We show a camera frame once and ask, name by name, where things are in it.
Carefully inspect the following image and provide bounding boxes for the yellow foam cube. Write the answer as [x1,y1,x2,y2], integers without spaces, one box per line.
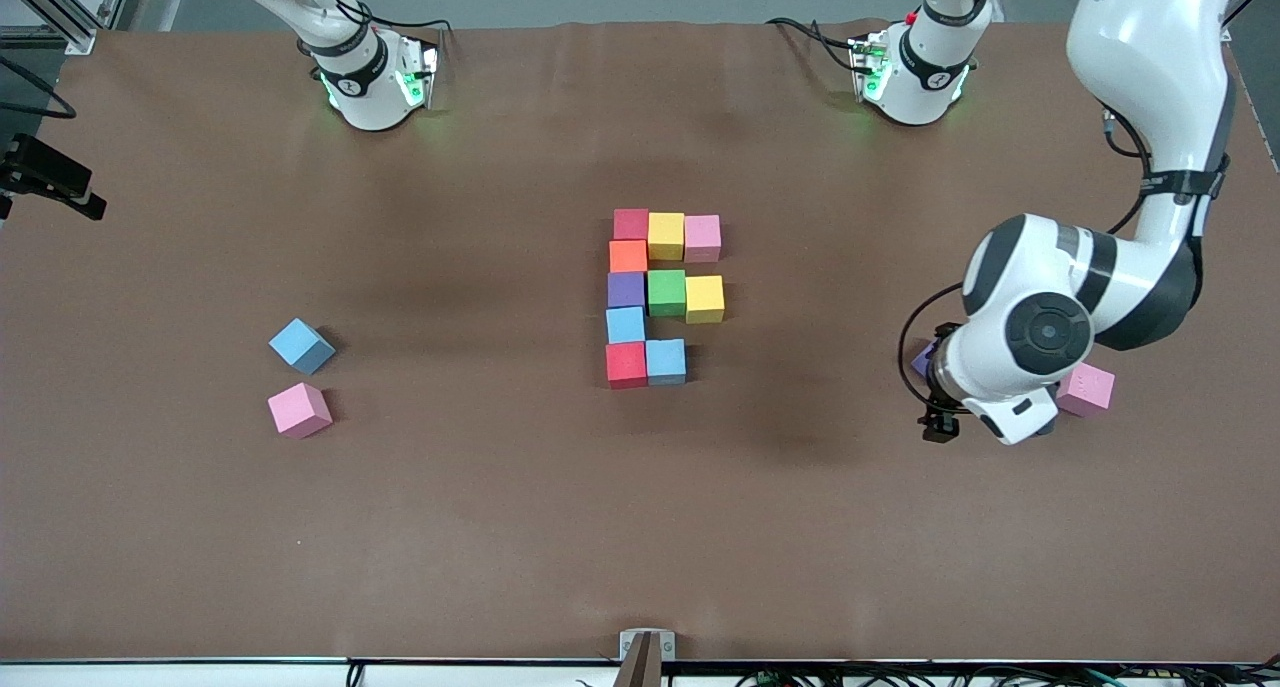
[648,212,687,262]
[685,275,726,325]

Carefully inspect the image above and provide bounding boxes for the green foam cube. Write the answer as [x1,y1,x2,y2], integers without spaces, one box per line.
[648,269,689,318]

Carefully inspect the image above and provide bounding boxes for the pink dotted foam cube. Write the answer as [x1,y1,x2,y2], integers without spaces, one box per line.
[1056,362,1117,418]

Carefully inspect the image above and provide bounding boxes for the brown table mat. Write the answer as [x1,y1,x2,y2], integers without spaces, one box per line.
[0,19,1280,663]

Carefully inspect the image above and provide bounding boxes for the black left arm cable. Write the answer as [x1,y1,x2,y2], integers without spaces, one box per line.
[896,282,969,410]

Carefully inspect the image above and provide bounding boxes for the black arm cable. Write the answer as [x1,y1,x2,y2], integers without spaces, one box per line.
[896,282,969,410]
[0,55,79,121]

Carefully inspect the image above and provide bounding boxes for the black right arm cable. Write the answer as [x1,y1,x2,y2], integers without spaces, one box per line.
[0,55,79,121]

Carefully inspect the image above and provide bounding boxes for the aluminium frame profile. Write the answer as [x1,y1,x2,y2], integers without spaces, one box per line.
[0,0,136,56]

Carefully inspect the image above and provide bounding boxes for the black left base cable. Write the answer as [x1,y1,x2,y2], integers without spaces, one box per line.
[766,16,863,74]

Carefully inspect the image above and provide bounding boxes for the black base cable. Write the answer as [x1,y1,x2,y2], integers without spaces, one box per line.
[330,0,457,46]
[766,16,863,74]

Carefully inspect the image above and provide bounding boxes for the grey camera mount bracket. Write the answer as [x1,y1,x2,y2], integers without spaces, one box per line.
[619,629,677,687]

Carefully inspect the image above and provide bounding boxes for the black right base cable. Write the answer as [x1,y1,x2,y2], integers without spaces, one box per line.
[330,0,457,46]

